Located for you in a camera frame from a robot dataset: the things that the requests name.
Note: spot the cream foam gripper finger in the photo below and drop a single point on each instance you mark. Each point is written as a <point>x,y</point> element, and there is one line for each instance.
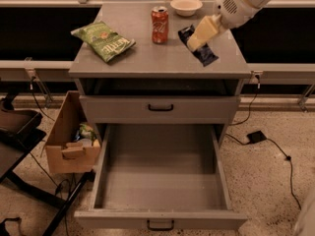
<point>208,28</point>

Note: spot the blue rxbar wrapper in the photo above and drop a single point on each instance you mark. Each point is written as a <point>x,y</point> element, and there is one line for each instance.
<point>204,54</point>

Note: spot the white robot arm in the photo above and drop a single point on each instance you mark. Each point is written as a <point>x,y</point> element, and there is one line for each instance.
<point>225,15</point>

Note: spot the grey drawer cabinet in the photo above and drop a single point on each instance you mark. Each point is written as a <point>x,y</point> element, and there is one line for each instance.
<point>149,69</point>

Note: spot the closed grey upper drawer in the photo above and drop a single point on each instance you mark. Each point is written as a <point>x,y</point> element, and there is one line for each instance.
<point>134,109</point>

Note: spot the open grey middle drawer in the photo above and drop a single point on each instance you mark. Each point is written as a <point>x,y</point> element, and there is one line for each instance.
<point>160,172</point>

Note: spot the white paper bowl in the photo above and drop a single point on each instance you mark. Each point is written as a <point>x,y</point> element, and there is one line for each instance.
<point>186,8</point>

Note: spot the red soda can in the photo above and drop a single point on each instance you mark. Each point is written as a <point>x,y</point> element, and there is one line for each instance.
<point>159,15</point>

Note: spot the green kettle chips bag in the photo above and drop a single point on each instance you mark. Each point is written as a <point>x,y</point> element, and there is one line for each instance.
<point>105,42</point>

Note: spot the black power adapter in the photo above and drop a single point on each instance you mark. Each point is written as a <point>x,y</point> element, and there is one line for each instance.
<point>256,137</point>

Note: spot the snack packets in box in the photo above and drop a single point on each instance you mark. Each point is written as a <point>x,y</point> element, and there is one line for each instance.
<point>86,136</point>

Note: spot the brown cardboard box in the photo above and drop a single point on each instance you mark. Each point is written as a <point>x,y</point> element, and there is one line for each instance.
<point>64,155</point>

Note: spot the black drawer handle upper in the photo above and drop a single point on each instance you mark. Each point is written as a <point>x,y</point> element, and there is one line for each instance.
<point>160,108</point>

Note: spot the black drawer handle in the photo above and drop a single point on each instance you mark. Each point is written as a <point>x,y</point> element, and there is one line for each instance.
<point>160,225</point>
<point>160,108</point>

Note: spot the black drawer handle lower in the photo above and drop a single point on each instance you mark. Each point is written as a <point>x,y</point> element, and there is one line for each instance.
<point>160,225</point>

